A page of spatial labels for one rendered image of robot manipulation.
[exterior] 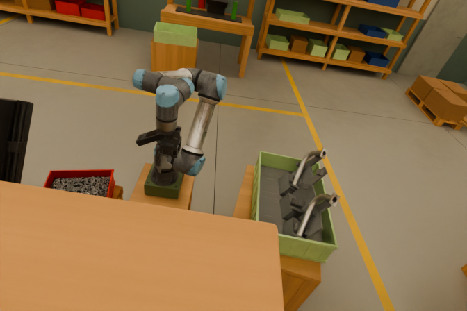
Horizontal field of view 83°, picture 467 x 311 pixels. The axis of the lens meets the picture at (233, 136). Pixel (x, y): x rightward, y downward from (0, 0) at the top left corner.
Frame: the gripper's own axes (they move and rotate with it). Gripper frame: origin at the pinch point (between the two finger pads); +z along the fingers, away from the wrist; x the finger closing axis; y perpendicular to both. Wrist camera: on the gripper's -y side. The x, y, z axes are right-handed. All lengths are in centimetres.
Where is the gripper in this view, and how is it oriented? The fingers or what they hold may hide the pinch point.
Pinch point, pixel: (160, 164)
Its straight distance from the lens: 112.4
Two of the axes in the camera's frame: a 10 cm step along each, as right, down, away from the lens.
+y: 9.8, 1.7, 0.6
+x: 0.6, -6.1, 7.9
